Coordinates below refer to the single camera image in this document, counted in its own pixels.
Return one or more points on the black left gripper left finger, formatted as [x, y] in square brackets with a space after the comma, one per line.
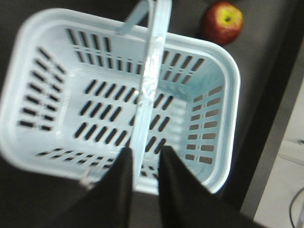
[107, 205]

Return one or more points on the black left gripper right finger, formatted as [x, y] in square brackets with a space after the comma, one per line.
[185, 203]

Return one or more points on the light blue plastic basket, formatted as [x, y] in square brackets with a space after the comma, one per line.
[80, 87]

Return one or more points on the black fruit display stand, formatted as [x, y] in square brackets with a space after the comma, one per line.
[265, 53]

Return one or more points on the red apple middle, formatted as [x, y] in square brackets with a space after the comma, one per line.
[221, 23]

